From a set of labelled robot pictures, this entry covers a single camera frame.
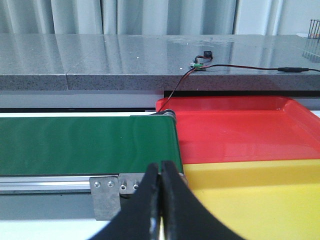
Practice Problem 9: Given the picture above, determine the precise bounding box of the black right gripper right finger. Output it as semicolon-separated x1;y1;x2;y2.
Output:
161;160;243;240

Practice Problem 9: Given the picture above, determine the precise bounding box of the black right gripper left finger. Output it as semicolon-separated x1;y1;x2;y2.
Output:
91;163;160;240

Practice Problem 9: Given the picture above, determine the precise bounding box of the green conveyor belt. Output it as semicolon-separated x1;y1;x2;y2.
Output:
0;115;183;176

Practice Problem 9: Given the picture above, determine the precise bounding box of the red plastic tray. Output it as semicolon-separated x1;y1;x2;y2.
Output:
155;96;320;164

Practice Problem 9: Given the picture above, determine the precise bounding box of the yellow plastic tray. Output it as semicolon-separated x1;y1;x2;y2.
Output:
183;159;320;240

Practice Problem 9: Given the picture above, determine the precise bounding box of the small green circuit board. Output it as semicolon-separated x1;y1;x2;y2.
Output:
189;50;213;71

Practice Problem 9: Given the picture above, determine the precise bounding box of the grey granite counter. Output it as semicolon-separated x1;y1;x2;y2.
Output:
0;33;320;92

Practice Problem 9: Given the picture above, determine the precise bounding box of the white pleated curtain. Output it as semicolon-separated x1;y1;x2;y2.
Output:
0;0;320;36

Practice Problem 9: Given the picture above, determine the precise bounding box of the steel conveyor bracket right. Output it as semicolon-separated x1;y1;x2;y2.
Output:
89;172;145;221

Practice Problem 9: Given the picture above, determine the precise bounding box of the aluminium conveyor frame rail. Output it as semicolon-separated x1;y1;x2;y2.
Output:
0;176;91;194

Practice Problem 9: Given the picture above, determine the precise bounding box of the wire rack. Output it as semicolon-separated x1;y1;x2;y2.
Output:
301;19;320;63

